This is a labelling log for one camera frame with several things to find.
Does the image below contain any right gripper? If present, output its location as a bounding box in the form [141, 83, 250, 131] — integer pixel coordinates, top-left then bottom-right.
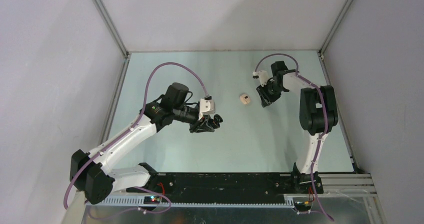
[257, 80, 286, 108]

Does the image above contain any white earbud charging case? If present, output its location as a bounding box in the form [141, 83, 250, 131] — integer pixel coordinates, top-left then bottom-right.
[239, 94, 251, 105]

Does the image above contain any black earbud charging case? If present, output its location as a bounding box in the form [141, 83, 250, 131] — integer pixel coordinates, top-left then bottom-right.
[212, 114, 223, 129]

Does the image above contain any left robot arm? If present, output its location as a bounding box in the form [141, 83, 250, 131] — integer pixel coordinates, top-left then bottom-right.
[70, 82, 223, 204]

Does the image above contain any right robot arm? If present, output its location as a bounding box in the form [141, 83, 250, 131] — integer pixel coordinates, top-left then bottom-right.
[252, 61, 339, 193]

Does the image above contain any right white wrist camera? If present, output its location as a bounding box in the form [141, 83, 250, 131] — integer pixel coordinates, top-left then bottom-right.
[252, 70, 270, 87]

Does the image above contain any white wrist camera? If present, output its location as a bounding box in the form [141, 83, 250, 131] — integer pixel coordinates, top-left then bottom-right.
[252, 70, 270, 87]
[198, 99, 216, 120]

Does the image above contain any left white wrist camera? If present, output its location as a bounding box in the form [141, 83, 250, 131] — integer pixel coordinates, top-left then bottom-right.
[198, 99, 216, 120]

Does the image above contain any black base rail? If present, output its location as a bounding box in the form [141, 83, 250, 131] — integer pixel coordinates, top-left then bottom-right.
[142, 172, 324, 204]

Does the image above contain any right aluminium frame post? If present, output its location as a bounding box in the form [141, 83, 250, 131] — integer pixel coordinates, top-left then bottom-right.
[318, 0, 355, 56]

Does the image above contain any aluminium frame post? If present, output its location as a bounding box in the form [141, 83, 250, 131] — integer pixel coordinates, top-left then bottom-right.
[318, 0, 355, 56]
[92, 0, 129, 58]

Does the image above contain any left aluminium frame post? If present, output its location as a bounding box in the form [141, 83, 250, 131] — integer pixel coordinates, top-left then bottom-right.
[92, 0, 129, 58]

